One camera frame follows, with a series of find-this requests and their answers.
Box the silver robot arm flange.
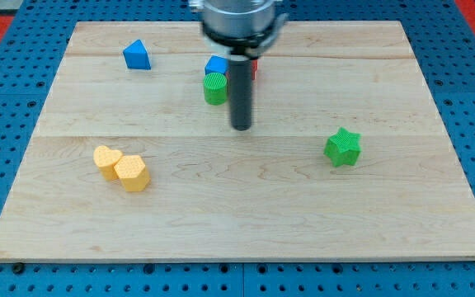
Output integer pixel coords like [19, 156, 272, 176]
[188, 0, 289, 61]

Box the green star block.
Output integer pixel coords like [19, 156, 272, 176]
[323, 127, 361, 167]

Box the green cylinder block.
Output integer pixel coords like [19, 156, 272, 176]
[203, 73, 227, 106]

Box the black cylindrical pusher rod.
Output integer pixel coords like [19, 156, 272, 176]
[228, 56, 253, 131]

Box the blue cube block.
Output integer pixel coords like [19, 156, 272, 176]
[205, 55, 228, 76]

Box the red block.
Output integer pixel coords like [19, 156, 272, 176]
[252, 59, 258, 81]

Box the yellow hexagon block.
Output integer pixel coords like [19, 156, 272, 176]
[114, 155, 151, 192]

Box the wooden board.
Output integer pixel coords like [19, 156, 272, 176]
[0, 21, 475, 263]

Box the yellow heart block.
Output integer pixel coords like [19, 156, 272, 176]
[93, 145, 124, 181]

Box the blue triangle block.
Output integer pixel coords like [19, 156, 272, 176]
[123, 40, 151, 70]

